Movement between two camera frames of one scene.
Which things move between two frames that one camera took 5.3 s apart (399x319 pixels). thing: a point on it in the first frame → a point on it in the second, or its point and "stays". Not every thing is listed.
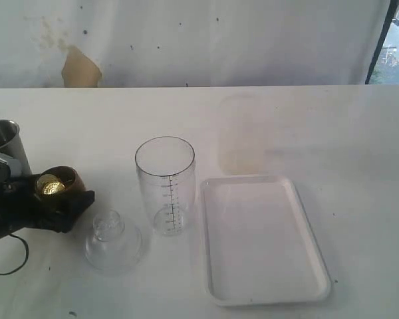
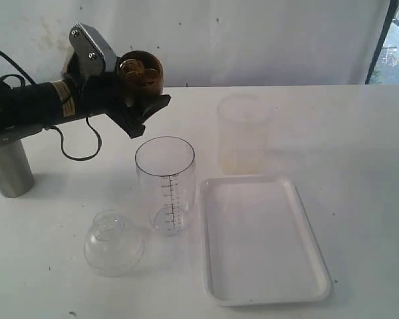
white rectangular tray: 259,246 stays
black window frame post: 390,12 stays
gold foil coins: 48,184 → 135,69
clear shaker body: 165,167 stays
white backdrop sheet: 43,44 stays
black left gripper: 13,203 → 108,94
